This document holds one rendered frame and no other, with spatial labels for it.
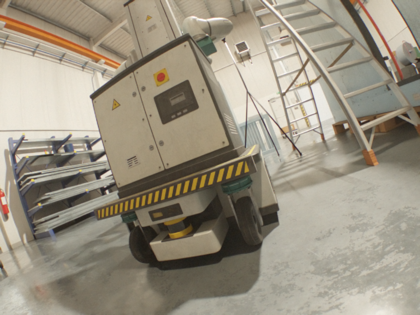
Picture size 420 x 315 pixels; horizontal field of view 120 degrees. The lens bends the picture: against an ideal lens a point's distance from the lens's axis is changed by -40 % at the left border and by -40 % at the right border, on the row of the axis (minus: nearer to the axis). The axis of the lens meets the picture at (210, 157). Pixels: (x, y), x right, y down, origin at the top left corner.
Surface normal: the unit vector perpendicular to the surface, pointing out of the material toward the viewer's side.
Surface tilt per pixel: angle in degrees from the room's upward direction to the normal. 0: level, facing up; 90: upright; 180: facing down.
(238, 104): 90
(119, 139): 90
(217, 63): 90
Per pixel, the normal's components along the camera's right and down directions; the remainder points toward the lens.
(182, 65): -0.25, 0.10
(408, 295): -0.35, -0.94
